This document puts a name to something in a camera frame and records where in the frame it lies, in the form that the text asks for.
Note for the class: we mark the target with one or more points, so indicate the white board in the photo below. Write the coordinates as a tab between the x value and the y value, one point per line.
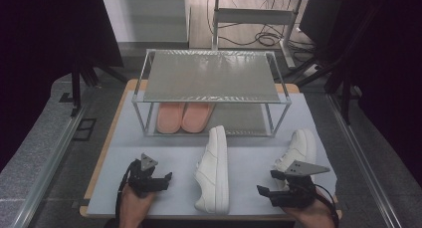
146	17

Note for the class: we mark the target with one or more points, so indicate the white desk frame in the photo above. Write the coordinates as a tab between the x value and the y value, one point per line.
252	16

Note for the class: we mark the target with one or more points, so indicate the person's right hand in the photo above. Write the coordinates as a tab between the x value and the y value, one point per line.
313	214

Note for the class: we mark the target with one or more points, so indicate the white foam mat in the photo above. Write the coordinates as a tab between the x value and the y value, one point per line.
245	161

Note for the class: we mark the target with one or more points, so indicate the person's left hand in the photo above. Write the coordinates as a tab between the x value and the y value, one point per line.
134	208

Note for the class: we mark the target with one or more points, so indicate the pink slipper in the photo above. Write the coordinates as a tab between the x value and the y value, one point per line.
169	118
196	117

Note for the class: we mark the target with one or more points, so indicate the aluminium rail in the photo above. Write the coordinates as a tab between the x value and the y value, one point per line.
365	168
49	168

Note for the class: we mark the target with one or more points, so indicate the white power strip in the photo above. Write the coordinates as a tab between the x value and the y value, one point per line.
312	69

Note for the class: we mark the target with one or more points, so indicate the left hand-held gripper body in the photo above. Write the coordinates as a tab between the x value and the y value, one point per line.
142	181

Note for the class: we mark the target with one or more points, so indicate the black stand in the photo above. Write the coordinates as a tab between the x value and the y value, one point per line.
76	85
346	88

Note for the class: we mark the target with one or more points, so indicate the metal two-tier shoe rack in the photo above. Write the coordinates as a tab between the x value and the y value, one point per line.
212	75

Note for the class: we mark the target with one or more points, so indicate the white sneaker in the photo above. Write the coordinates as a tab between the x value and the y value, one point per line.
214	175
298	148

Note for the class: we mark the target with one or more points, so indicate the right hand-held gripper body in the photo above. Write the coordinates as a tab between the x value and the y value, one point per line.
297	184

